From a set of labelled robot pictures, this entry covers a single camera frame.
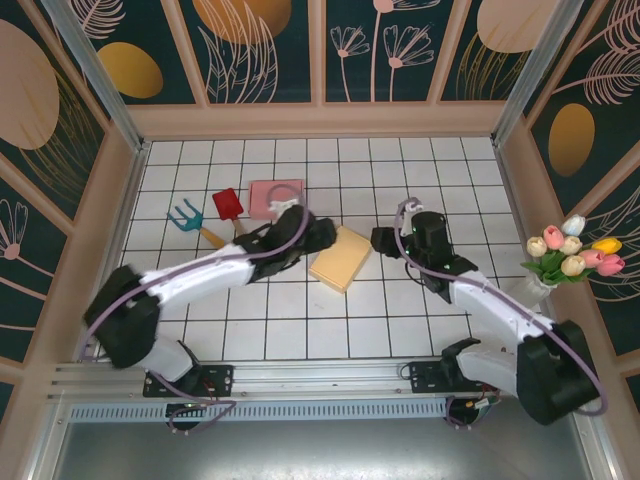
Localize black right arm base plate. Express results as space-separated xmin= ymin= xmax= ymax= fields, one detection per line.
xmin=408 ymin=359 xmax=501 ymax=396

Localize teal toy rake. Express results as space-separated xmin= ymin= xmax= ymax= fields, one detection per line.
xmin=167 ymin=198 xmax=232 ymax=253

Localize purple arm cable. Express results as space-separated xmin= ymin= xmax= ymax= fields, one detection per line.
xmin=394 ymin=198 xmax=609 ymax=431
xmin=79 ymin=183 xmax=317 ymax=435

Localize yellow paper box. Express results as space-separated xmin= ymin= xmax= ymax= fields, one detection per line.
xmin=308 ymin=224 xmax=372 ymax=295

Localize red toy shovel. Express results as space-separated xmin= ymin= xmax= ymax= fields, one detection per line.
xmin=211 ymin=187 xmax=251 ymax=245

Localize white vase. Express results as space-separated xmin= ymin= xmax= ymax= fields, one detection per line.
xmin=517 ymin=278 xmax=554 ymax=306

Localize grey metal sheet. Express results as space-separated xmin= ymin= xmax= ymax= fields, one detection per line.
xmin=49 ymin=418 xmax=616 ymax=480

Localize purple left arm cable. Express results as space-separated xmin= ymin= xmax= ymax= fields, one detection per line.
xmin=79 ymin=183 xmax=317 ymax=435

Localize slotted grey cable tray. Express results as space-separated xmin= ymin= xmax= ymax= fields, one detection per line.
xmin=67 ymin=399 xmax=449 ymax=422

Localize artificial tulip bouquet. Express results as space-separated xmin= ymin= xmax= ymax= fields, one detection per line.
xmin=519 ymin=213 xmax=626 ymax=289

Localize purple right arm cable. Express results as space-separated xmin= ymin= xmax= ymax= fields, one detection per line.
xmin=394 ymin=198 xmax=609 ymax=431

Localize aluminium frame post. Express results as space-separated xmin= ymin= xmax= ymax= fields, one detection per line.
xmin=42 ymin=0 xmax=151 ymax=154
xmin=492 ymin=0 xmax=586 ymax=146

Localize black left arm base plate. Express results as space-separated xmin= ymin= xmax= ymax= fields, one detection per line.
xmin=142 ymin=363 xmax=235 ymax=399

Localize pink paper box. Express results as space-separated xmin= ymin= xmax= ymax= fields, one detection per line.
xmin=248 ymin=179 xmax=307 ymax=221

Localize aluminium mounting rail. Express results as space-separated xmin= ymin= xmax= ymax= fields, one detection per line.
xmin=47 ymin=354 xmax=599 ymax=401

